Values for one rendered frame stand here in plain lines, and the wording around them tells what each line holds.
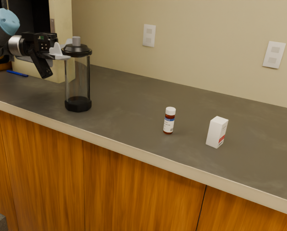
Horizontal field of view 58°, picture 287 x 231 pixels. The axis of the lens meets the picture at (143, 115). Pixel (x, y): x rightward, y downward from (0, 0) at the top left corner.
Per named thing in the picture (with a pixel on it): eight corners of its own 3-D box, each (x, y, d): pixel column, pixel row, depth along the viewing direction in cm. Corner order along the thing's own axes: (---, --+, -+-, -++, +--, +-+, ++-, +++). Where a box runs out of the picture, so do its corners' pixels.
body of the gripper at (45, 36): (47, 35, 90) (16, 33, 92) (50, 60, 93) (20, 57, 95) (59, 33, 96) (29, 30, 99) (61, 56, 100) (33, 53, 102)
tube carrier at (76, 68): (96, 101, 106) (96, 48, 97) (85, 111, 97) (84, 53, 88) (72, 97, 108) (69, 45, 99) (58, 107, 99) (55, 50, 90)
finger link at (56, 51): (62, 44, 85) (45, 41, 90) (63, 62, 88) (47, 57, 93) (70, 43, 88) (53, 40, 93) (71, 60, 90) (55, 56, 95)
